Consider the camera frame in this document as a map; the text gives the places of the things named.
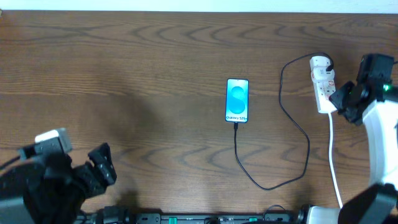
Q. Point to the white power strip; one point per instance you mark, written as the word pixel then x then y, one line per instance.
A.
pixel 323 83

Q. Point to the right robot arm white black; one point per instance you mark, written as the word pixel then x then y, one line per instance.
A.
pixel 370 101

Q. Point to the blue Galaxy smartphone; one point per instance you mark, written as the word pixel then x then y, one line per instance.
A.
pixel 237 100

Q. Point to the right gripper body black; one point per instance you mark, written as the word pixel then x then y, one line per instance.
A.
pixel 348 101

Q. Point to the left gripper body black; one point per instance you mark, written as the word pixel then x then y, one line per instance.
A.
pixel 88 173

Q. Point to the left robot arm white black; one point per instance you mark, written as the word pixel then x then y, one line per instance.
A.
pixel 48 189

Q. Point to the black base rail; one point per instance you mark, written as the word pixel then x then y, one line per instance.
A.
pixel 115 214

